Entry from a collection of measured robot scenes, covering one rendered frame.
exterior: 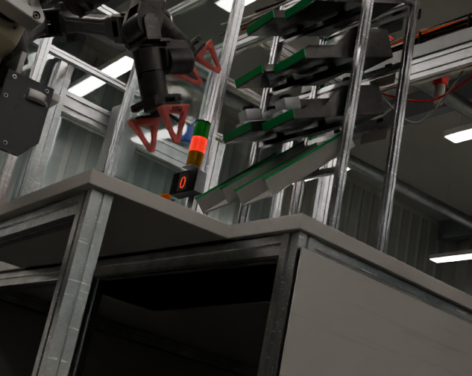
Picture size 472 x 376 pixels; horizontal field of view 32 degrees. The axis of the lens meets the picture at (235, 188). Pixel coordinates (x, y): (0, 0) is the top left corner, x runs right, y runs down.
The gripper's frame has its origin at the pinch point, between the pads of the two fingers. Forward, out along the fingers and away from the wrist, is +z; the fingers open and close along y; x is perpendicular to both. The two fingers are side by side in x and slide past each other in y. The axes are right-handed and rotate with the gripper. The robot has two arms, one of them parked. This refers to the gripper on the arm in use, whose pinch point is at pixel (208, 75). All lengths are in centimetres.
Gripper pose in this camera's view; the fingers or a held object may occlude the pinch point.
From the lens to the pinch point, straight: 210.2
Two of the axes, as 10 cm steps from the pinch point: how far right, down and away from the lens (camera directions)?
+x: -5.2, 7.0, -4.9
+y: -5.1, 2.1, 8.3
